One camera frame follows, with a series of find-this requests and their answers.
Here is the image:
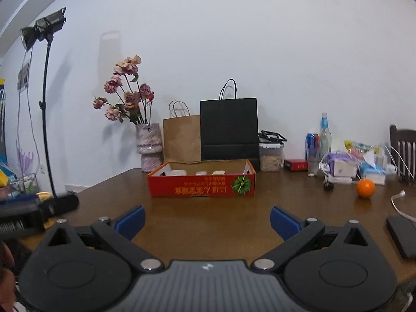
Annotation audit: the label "person's left hand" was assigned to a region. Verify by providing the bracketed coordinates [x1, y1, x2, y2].
[1, 242, 16, 312]

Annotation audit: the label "yellow cup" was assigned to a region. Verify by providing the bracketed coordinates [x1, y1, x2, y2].
[37, 191, 56, 230]

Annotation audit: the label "small red box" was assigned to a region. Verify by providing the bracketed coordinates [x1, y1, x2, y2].
[283, 159, 308, 172]

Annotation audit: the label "clear plastic grain container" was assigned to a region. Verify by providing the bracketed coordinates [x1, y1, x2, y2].
[259, 143, 284, 172]

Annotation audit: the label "white plastic jar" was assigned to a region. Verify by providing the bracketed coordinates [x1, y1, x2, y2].
[169, 169, 187, 176]

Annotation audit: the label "purple tissue pack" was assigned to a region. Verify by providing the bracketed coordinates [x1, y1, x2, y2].
[327, 152, 358, 178]

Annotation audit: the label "red cardboard tray box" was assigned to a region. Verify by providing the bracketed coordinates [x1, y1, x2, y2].
[147, 159, 256, 198]

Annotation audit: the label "pink textured flower vase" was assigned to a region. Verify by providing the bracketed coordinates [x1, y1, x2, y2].
[135, 122, 163, 173]

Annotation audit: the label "white thread spool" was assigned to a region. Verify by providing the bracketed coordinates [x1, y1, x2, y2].
[212, 170, 226, 176]

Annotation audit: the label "blue drink can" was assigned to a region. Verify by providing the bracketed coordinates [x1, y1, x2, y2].
[305, 133, 319, 175]

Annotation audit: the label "orange fruit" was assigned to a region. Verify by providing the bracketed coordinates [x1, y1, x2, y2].
[356, 179, 376, 199]

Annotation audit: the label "black glasses on container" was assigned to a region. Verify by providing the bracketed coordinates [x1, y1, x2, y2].
[258, 130, 287, 144]

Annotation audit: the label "clear plastic water bottle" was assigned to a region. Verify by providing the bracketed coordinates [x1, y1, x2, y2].
[319, 113, 332, 159]

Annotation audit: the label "brown paper shopping bag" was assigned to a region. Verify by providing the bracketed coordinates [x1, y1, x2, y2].
[163, 100, 201, 163]

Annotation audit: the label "blue tissue box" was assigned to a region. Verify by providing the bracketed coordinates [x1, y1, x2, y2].
[359, 163, 386, 185]

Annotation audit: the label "black paper shopping bag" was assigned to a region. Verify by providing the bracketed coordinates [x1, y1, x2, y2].
[200, 78, 259, 170]

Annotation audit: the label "black smartphone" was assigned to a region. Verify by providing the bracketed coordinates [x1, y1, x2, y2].
[386, 216, 416, 259]

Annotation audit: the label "dried pink flower bouquet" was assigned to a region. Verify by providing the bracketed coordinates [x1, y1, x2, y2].
[92, 55, 154, 125]

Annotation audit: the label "dark wooden chair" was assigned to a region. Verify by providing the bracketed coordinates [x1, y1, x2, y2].
[389, 125, 416, 183]

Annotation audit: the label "black studio light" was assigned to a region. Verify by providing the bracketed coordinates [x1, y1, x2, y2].
[20, 7, 66, 197]

